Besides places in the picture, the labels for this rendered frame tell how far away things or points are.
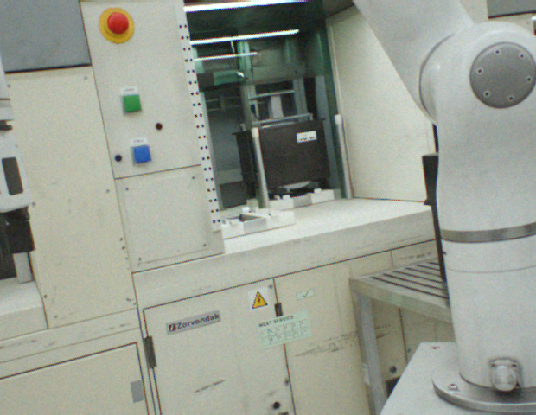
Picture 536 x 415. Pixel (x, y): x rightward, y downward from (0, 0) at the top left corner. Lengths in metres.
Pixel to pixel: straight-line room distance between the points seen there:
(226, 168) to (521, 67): 1.73
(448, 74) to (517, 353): 0.33
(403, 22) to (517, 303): 0.35
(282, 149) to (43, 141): 0.86
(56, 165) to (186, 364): 0.48
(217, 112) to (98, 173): 1.06
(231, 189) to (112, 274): 1.06
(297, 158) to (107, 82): 0.82
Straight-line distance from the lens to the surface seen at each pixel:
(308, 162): 2.08
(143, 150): 1.40
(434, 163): 1.37
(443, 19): 0.90
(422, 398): 0.90
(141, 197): 1.41
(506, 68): 0.75
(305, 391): 1.59
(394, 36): 0.88
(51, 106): 1.39
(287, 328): 1.53
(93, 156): 1.39
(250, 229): 1.68
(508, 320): 0.85
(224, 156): 2.39
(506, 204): 0.82
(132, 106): 1.40
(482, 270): 0.84
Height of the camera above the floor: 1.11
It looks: 6 degrees down
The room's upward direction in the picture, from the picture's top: 9 degrees counter-clockwise
